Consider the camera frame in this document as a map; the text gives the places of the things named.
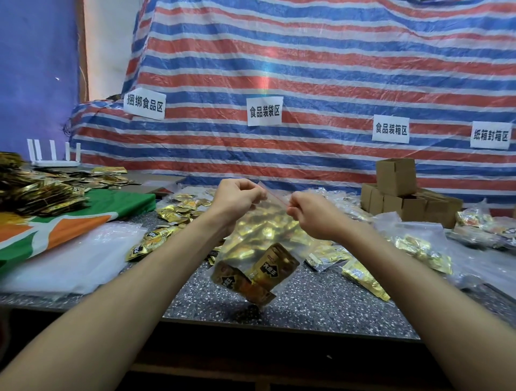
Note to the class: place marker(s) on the pile of small gold packets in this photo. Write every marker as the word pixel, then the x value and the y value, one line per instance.
pixel 169 225

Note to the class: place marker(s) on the person's right fingers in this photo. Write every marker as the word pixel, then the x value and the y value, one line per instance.
pixel 297 205

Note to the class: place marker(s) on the large heap of gold packets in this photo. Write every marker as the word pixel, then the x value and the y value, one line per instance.
pixel 36 193

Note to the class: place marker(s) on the clear bag of orange packets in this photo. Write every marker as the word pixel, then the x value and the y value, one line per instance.
pixel 473 217

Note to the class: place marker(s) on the person's left fingers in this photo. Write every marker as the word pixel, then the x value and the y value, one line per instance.
pixel 253 192

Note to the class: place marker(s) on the yellow gold snack packet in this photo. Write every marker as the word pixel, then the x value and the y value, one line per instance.
pixel 327 256
pixel 365 278

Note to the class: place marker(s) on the gold packets inside zip bag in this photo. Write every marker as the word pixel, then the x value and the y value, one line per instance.
pixel 258 229

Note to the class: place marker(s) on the person's right hand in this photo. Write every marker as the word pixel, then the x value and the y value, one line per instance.
pixel 316 215

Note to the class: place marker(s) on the person's left forearm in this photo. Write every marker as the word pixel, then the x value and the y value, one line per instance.
pixel 121 306

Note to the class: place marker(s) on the person's right forearm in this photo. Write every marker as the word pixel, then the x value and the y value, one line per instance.
pixel 427 314

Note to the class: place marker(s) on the white paper sign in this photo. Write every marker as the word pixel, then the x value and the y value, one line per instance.
pixel 145 103
pixel 490 135
pixel 264 110
pixel 390 129

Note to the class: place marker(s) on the clear bag of gold packets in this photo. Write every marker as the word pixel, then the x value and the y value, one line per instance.
pixel 342 201
pixel 423 250

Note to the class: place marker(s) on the brown gold snack packet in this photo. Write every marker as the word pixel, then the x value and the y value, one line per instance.
pixel 275 266
pixel 238 284

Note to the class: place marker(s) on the scattered flat gold packets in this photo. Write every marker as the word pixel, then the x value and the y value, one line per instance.
pixel 96 177

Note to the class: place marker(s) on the green orange white cloth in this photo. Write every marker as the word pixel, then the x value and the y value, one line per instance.
pixel 64 225

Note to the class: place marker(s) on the stack of clear plastic bags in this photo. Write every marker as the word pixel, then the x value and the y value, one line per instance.
pixel 76 262

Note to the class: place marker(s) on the empty clear plastic bag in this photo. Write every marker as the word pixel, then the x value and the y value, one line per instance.
pixel 487 270

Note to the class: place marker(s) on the brown cardboard box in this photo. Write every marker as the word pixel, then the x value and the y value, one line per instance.
pixel 367 196
pixel 392 206
pixel 443 209
pixel 414 209
pixel 396 176

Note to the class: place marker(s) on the clear bag of mixed packets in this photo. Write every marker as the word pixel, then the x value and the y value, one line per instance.
pixel 483 235

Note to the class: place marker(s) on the person's left hand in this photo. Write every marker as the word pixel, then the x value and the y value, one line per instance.
pixel 234 197

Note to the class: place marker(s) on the red blue striped tarpaulin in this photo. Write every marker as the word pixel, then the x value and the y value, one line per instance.
pixel 322 80

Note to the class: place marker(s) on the clear zip bag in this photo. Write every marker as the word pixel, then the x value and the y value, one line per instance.
pixel 258 241

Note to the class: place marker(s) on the white router with antennas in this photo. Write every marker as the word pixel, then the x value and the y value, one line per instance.
pixel 54 160

